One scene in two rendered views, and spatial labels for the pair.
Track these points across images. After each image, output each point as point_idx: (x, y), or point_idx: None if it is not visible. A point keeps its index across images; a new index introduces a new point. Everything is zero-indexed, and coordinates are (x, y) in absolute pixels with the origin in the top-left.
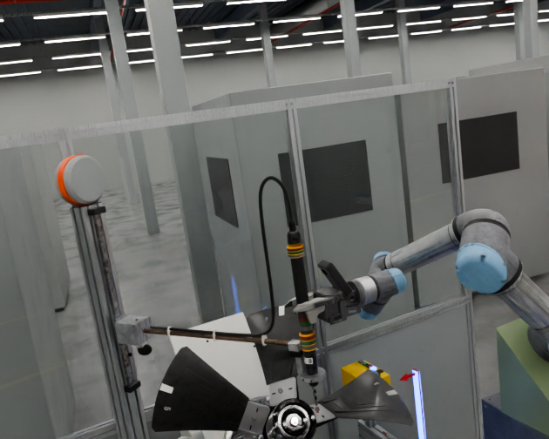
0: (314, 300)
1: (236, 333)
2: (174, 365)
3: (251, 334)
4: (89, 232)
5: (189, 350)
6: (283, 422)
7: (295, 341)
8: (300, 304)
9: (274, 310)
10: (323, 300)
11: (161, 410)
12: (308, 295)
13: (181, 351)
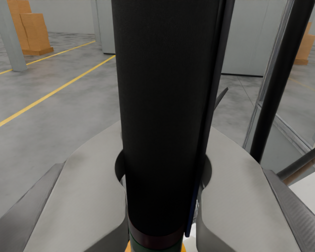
0: (86, 176)
1: (302, 159)
2: (216, 98)
3: (280, 172)
4: None
5: (223, 94)
6: (128, 235)
7: (188, 243)
8: (119, 124)
9: (258, 147)
10: (5, 216)
11: None
12: (130, 140)
13: (224, 90)
